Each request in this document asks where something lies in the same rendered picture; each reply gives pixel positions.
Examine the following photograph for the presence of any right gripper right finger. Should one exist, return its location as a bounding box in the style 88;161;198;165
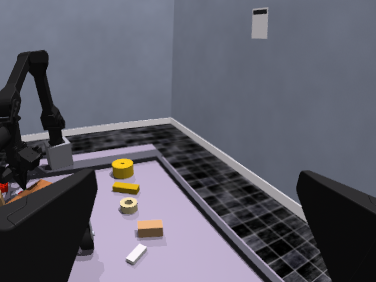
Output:
296;170;376;282

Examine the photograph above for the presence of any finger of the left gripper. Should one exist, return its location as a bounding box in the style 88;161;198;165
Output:
13;171;25;190
20;167;28;189

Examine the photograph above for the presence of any yellow rectangular block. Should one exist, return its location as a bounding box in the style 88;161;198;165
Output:
112;182;140;195

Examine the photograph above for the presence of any beige roll of masking tape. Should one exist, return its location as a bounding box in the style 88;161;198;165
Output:
120;198;138;214

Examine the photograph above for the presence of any white rectangular block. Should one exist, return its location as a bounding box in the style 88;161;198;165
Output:
126;244;147;265

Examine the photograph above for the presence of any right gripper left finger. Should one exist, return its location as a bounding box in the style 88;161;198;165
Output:
0;169;98;282

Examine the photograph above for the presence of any red flat toy brick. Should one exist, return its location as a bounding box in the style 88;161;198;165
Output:
0;182;8;193

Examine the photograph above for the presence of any dark grey metal frame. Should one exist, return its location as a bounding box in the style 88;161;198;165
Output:
34;166;46;174

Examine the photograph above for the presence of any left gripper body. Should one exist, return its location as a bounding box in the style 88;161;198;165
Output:
0;139;25;184

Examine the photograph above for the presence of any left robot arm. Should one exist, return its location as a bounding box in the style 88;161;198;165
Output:
0;50;65;171

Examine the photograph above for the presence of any yellow short cylinder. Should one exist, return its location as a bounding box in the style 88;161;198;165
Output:
112;159;134;179

